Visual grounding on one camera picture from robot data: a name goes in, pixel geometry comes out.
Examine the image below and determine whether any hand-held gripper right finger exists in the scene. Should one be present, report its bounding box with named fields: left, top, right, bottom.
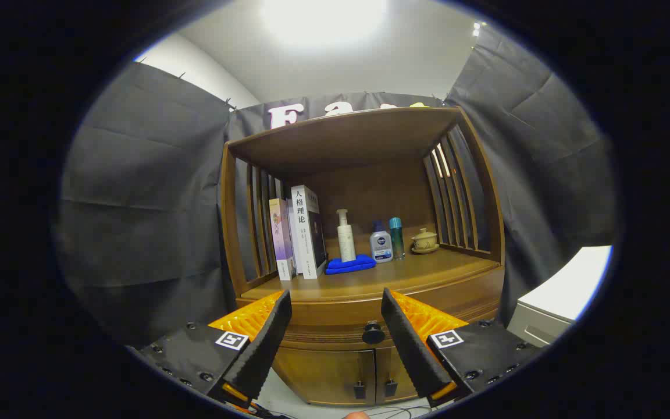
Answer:
left=380, top=287, right=545, bottom=408

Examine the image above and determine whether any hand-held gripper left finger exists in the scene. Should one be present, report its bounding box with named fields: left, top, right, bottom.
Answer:
left=129, top=289, right=293, bottom=411

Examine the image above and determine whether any black round drawer knob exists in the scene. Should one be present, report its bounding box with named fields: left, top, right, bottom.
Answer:
left=362, top=320, right=386, bottom=345

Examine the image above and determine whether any wooden drawer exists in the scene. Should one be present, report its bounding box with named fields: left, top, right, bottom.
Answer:
left=237, top=269, right=505, bottom=351

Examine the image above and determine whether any wooden cabinet door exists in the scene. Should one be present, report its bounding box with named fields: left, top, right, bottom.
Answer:
left=375, top=346, right=420, bottom=403
left=273, top=347, right=377, bottom=406

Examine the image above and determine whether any wooden countertop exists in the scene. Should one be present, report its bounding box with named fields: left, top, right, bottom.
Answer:
left=241, top=247, right=501, bottom=303

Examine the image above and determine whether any white side cabinet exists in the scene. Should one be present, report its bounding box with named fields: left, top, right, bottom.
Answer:
left=507, top=245, right=613, bottom=348

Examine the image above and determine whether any wooden cabinet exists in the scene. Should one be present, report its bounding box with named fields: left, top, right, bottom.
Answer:
left=219, top=106, right=507, bottom=407

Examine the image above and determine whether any blue folded cloth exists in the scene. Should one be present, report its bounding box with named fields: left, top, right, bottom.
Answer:
left=325, top=254, right=377, bottom=275

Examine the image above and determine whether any purple book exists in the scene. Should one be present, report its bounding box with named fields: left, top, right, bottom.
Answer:
left=269, top=198, right=298, bottom=281

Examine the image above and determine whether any white bottle blue pump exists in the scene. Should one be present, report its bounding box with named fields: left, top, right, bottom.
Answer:
left=369, top=220, right=394, bottom=264

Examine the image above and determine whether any beige lidded teacup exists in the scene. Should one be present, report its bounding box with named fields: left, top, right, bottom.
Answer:
left=412, top=228, right=438, bottom=250

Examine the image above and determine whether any teal glass bottle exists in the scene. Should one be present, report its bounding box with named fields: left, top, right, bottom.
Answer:
left=389, top=217, right=405, bottom=260

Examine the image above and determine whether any thin white book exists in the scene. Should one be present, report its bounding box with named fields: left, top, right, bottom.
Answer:
left=286, top=200, right=302, bottom=275

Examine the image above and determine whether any thick white book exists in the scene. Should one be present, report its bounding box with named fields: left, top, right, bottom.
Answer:
left=290, top=184, right=329, bottom=280

